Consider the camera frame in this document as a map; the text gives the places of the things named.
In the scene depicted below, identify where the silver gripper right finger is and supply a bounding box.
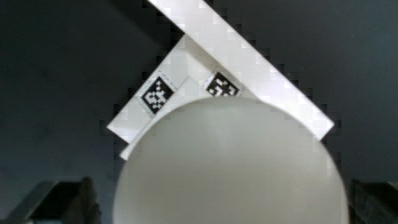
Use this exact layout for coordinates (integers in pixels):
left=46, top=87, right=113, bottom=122
left=349, top=179, right=398, bottom=224

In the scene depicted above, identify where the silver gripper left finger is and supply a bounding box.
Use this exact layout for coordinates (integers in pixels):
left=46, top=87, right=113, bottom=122
left=0, top=177, right=103, bottom=224

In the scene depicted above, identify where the white lamp bulb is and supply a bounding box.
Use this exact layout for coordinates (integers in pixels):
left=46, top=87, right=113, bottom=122
left=113, top=97, right=348, bottom=224

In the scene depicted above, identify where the white lamp base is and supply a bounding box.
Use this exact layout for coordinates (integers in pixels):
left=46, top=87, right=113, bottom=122
left=104, top=0, right=335, bottom=161

